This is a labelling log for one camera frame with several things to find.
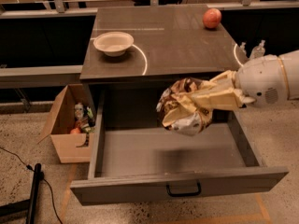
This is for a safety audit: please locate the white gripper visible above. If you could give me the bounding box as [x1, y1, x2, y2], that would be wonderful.
[190, 55, 289, 110]

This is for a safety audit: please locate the brown chip bag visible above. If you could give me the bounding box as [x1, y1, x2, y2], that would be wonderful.
[156, 77, 215, 136]

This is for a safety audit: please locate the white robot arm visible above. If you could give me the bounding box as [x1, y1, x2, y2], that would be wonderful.
[190, 50, 299, 110]

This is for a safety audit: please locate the grey cabinet with dark top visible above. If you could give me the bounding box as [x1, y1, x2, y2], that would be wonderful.
[80, 5, 244, 118]

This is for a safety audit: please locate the open grey top drawer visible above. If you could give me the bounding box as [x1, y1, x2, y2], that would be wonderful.
[71, 94, 289, 205]

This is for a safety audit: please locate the clear plastic bottle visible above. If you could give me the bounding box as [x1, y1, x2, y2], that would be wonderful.
[249, 40, 265, 60]

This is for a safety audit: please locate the red apple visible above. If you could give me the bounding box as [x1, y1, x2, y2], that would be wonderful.
[203, 8, 221, 29]

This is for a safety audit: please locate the white paper bowl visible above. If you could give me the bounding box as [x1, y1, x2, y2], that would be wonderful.
[93, 32, 134, 57]

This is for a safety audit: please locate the white packet in box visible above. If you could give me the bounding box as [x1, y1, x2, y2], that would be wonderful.
[74, 103, 84, 120]

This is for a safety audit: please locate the small red fruit in box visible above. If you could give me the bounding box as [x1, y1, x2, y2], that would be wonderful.
[70, 128, 81, 134]

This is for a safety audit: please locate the open cardboard box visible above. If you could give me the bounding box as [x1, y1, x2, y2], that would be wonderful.
[39, 84, 94, 163]

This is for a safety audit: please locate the black stand leg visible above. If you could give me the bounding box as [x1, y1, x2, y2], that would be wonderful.
[0, 163, 44, 224]

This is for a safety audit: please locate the black drawer handle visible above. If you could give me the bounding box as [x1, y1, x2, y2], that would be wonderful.
[165, 182, 202, 198]

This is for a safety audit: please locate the black floor cable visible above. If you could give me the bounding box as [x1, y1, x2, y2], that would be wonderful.
[0, 146, 64, 224]

